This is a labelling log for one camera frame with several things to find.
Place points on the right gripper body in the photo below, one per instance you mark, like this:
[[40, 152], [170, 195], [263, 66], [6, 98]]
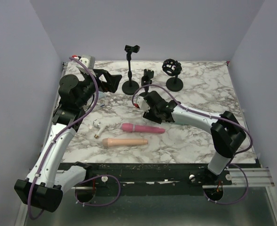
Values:
[[152, 115]]

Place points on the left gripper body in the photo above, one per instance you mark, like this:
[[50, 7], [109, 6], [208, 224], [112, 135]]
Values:
[[91, 84]]

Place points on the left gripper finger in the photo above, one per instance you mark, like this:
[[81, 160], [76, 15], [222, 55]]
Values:
[[102, 74], [112, 83]]

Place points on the black stand with green microphone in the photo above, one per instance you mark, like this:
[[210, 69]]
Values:
[[129, 87]]

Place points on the black clip microphone stand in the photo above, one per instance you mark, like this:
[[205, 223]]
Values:
[[146, 79]]

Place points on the pink microphone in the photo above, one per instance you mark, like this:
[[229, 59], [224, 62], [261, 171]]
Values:
[[128, 127]]

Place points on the black shock-mount microphone stand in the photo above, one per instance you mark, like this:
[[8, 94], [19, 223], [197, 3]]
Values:
[[173, 68]]

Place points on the beige microphone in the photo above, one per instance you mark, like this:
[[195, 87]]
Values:
[[111, 142]]

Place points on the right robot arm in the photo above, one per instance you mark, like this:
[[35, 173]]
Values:
[[227, 134]]

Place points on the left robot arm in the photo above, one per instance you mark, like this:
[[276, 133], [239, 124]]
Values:
[[43, 188]]

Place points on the clear screw box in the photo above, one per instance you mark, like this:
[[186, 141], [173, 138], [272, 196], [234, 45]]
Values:
[[102, 100]]

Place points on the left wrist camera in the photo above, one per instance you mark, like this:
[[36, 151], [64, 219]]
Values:
[[88, 61]]

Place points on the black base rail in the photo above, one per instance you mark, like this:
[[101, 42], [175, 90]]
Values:
[[111, 179]]

